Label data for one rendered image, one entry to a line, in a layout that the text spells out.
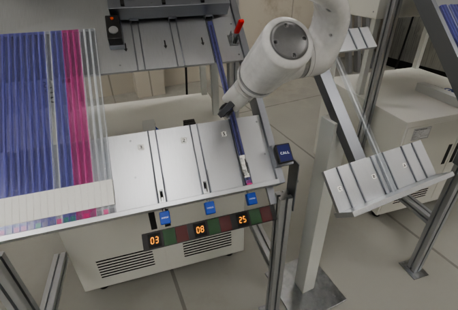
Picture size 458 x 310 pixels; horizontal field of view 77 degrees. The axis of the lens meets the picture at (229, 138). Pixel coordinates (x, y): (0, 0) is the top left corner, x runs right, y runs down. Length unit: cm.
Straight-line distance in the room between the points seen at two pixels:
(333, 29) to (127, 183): 56
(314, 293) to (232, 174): 82
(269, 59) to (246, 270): 117
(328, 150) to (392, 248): 92
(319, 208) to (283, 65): 69
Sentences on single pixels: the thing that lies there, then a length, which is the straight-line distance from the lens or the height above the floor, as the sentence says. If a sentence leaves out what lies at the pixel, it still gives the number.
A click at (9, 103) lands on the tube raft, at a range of 88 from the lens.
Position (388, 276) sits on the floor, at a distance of 161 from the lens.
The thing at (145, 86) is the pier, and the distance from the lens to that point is 333.
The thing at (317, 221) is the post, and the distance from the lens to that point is 110.
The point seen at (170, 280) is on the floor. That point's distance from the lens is 147.
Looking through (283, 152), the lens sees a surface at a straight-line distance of 76.
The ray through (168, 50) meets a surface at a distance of 88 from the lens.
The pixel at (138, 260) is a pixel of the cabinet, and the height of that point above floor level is 18.
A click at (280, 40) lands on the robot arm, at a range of 45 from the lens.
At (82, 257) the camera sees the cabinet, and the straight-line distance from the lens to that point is 132.
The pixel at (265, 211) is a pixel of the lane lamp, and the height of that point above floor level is 66.
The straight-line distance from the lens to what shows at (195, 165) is 75.
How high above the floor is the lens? 121
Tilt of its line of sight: 30 degrees down
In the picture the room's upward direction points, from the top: 1 degrees counter-clockwise
